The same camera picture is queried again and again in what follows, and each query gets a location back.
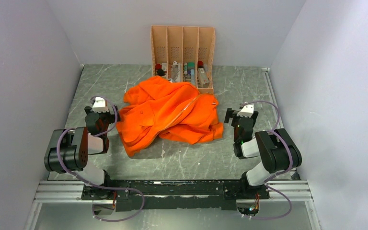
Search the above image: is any orange jacket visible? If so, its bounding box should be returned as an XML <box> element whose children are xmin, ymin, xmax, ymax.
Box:
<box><xmin>116</xmin><ymin>76</ymin><xmax>224</xmax><ymax>157</ymax></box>

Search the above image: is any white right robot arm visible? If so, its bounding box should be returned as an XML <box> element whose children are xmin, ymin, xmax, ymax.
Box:
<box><xmin>224</xmin><ymin>105</ymin><xmax>302</xmax><ymax>198</ymax></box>

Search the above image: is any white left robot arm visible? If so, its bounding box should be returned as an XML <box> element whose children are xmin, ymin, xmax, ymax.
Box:
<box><xmin>44</xmin><ymin>105</ymin><xmax>120</xmax><ymax>199</ymax></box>

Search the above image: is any grey rectangular box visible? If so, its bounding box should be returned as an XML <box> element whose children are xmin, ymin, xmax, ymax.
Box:
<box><xmin>197</xmin><ymin>68</ymin><xmax>210</xmax><ymax>88</ymax></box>

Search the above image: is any red round cap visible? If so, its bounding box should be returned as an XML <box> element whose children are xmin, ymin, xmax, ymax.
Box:
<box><xmin>197</xmin><ymin>61</ymin><xmax>204</xmax><ymax>68</ymax></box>

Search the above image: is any green capped bottle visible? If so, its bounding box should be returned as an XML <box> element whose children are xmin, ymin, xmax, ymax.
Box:
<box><xmin>187</xmin><ymin>62</ymin><xmax>195</xmax><ymax>71</ymax></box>

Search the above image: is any tan perforated organizer rack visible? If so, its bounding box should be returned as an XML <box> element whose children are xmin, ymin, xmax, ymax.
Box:
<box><xmin>150</xmin><ymin>25</ymin><xmax>216</xmax><ymax>94</ymax></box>

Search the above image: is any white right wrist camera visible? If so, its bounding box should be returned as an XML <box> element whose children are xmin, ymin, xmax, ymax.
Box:
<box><xmin>236</xmin><ymin>103</ymin><xmax>254</xmax><ymax>118</ymax></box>

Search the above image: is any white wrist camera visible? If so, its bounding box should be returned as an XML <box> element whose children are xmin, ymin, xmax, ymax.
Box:
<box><xmin>236</xmin><ymin>103</ymin><xmax>254</xmax><ymax>118</ymax></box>
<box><xmin>92</xmin><ymin>97</ymin><xmax>109</xmax><ymax>113</ymax></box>

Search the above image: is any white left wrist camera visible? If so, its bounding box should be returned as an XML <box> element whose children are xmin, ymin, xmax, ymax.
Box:
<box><xmin>92</xmin><ymin>97</ymin><xmax>109</xmax><ymax>113</ymax></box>

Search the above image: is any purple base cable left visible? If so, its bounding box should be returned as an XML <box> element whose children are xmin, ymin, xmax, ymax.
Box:
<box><xmin>91</xmin><ymin>189</ymin><xmax>146</xmax><ymax>223</ymax></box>

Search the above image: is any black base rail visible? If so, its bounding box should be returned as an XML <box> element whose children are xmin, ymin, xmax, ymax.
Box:
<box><xmin>81</xmin><ymin>179</ymin><xmax>270</xmax><ymax>211</ymax></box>

